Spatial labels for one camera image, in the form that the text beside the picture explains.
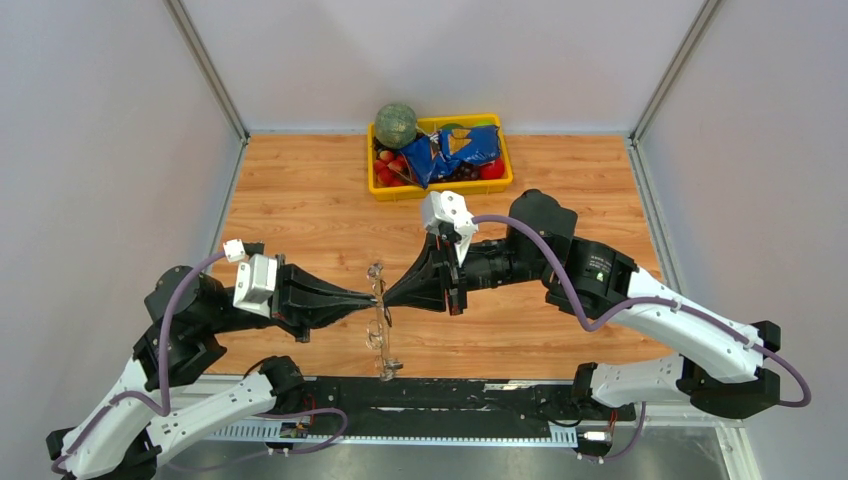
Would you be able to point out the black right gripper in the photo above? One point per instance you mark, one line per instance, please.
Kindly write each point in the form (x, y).
(424, 286)

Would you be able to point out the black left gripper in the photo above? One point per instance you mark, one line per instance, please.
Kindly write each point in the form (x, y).
(303, 299)

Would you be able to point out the metal key holder plate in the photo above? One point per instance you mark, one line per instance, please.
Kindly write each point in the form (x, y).
(378, 331)

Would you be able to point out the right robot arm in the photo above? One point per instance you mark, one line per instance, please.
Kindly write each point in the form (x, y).
(715, 364)

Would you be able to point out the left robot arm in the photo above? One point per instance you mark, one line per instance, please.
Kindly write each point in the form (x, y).
(135, 429)

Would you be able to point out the strawberries in bin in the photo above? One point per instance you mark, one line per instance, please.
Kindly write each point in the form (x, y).
(391, 169)

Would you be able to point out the yellow plastic bin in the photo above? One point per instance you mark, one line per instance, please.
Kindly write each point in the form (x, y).
(429, 125)

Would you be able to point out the blue snack bag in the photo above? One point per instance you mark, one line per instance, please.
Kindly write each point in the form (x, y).
(451, 154)

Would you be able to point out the red tomato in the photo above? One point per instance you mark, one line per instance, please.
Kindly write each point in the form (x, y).
(493, 170)

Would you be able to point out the green melon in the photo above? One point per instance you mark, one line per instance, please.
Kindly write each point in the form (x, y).
(395, 125)

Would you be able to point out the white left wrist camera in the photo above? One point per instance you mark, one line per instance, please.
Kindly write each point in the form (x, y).
(256, 278)

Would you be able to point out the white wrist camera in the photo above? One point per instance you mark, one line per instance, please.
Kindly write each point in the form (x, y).
(440, 208)
(256, 278)

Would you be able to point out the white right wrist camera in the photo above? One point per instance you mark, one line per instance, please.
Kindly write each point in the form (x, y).
(440, 208)

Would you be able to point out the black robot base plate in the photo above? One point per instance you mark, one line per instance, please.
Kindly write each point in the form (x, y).
(443, 408)

